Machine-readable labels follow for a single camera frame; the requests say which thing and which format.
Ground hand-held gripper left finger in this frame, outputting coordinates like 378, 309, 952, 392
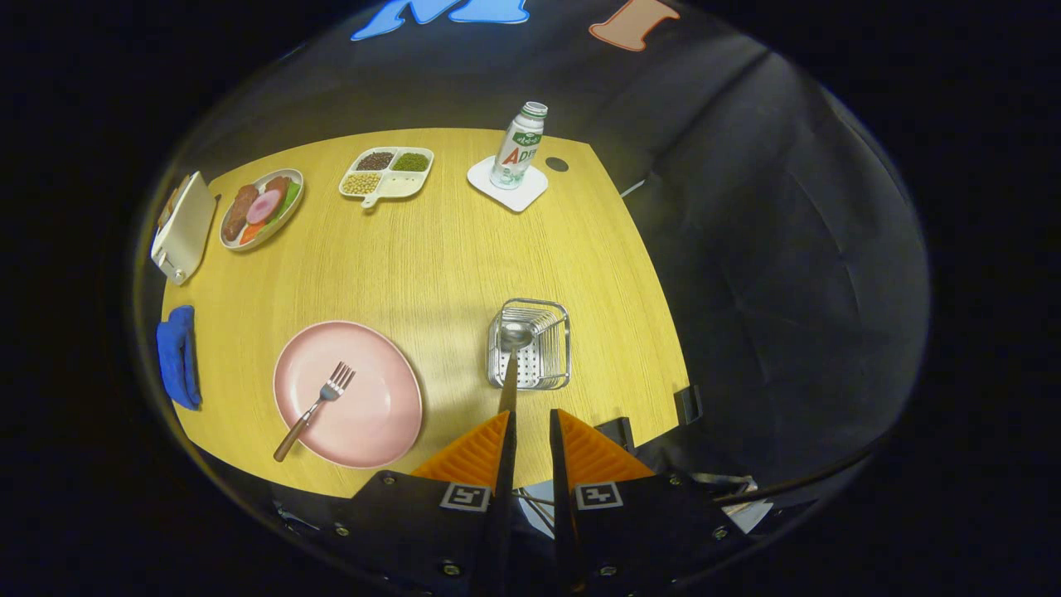
332, 410, 519, 597

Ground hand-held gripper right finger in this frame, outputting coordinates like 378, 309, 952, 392
550, 409, 751, 597

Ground wooden-handled metal spoon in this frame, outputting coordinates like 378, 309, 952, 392
497, 322, 536, 415

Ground wooden-handled metal fork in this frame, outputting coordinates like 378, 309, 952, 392
274, 362, 356, 463

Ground pink round plate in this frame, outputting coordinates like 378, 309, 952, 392
273, 321, 424, 469

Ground white square coaster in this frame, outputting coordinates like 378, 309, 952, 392
467, 156, 550, 213

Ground white divided bean tray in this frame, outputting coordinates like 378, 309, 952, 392
338, 147, 435, 208

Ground white drink bottle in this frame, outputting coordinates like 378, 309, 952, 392
490, 101, 549, 190

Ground grey oval food plate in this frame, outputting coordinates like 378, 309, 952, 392
219, 168, 305, 251

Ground blue cloth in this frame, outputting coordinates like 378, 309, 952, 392
156, 305, 202, 411

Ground pink ham slice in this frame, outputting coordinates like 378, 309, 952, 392
246, 190, 283, 225

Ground long brown meat slice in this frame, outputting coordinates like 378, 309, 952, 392
222, 184, 259, 242

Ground white toaster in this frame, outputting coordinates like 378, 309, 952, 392
150, 171, 218, 286

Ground bread slices in toaster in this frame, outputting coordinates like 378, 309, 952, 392
157, 176, 190, 229

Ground metal wire basket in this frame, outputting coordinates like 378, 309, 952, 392
487, 298, 572, 391

